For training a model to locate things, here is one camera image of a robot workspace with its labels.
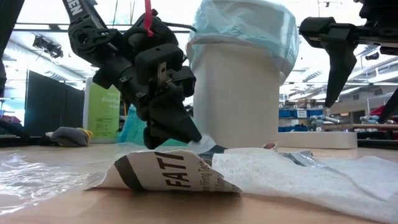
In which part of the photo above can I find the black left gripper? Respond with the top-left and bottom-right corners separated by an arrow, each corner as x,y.
93,14 -> 203,149

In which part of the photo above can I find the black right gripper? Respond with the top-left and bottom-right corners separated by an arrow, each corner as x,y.
300,0 -> 398,124

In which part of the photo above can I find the white plastic trash bin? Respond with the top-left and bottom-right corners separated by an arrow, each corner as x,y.
191,42 -> 282,149

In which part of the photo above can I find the small white printed paper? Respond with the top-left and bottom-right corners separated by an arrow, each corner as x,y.
85,149 -> 243,194

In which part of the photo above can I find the white bin lid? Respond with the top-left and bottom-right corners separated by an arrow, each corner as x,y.
277,131 -> 358,149

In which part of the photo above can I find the silver foil wrapper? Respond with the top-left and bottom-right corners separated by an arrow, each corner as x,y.
281,150 -> 327,169

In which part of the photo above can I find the light blue bin liner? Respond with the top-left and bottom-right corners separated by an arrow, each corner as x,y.
186,0 -> 301,85

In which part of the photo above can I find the large white paper sheet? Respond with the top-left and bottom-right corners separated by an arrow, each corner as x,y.
211,147 -> 398,223

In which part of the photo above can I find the clear plastic film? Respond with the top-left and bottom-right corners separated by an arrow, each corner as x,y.
0,144 -> 125,215

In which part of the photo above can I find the folded teal trash bag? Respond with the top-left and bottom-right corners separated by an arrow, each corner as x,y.
116,104 -> 187,147

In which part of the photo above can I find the dark red bag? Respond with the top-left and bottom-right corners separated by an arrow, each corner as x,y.
0,114 -> 25,138

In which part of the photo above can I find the wooden bench top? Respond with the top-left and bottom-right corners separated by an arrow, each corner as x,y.
322,123 -> 398,131

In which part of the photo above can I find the green wipes canister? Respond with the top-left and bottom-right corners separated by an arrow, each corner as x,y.
83,77 -> 122,144

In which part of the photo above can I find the gray yellow work glove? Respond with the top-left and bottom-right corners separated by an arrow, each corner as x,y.
45,126 -> 94,147

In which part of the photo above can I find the black room divider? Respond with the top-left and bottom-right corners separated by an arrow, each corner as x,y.
24,70 -> 85,138

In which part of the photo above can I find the red strap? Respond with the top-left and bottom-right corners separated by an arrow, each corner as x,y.
144,0 -> 155,37

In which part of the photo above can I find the black ceiling camera device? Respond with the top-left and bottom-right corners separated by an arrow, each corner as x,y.
32,35 -> 65,59

